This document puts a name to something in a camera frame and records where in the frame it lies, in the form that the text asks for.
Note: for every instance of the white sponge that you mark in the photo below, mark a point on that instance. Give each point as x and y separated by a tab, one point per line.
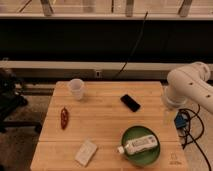
86	152

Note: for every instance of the blue connector box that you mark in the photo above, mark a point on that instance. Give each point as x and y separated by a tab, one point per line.
179	121

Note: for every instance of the green plate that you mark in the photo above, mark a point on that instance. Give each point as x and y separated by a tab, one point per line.
144	158

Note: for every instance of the black office chair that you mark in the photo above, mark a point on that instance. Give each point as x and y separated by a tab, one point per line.
10	99

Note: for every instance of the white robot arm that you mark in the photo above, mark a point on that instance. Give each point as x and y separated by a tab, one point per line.
189	82

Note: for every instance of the red chili pepper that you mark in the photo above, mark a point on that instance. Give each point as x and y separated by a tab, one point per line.
64	118

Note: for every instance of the white plastic bottle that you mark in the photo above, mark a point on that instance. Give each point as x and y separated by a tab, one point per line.
137	145

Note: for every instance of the clear plastic cup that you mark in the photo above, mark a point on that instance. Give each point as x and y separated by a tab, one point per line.
76	87

